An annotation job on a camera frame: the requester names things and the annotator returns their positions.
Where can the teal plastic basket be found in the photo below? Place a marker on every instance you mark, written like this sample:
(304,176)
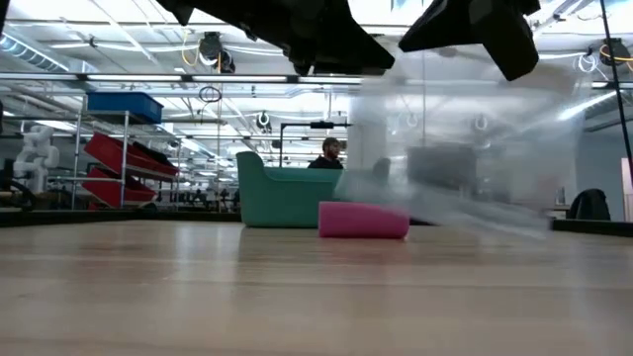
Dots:
(277,198)

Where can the metal shelf rack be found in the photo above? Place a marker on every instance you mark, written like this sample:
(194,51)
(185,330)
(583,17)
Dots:
(76,148)

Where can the black office chair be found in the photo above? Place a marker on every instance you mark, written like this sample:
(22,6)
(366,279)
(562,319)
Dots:
(588,205)

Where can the person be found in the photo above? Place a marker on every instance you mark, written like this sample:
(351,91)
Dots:
(327,157)

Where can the black aluminium table frame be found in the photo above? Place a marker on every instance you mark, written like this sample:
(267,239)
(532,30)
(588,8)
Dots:
(123,216)

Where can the red plastic storage bin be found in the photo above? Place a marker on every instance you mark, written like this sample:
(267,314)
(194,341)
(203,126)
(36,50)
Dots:
(118,153)
(114,190)

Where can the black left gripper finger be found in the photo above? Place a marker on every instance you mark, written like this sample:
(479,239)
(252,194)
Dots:
(361,49)

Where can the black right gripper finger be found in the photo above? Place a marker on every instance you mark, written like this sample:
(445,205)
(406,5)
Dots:
(435,29)

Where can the black round ceiling fixture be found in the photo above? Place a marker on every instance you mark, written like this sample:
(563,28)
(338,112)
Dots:
(614,52)
(211,47)

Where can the clear plastic bag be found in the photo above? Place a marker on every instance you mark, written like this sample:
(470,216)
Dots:
(494,148)

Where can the black diagonal pole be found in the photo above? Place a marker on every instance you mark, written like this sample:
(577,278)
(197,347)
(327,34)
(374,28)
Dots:
(618,89)

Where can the pink elastic bandage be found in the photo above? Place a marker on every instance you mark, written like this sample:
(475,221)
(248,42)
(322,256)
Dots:
(363,220)

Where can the blue plastic storage bin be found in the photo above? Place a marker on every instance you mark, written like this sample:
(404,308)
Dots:
(123,106)

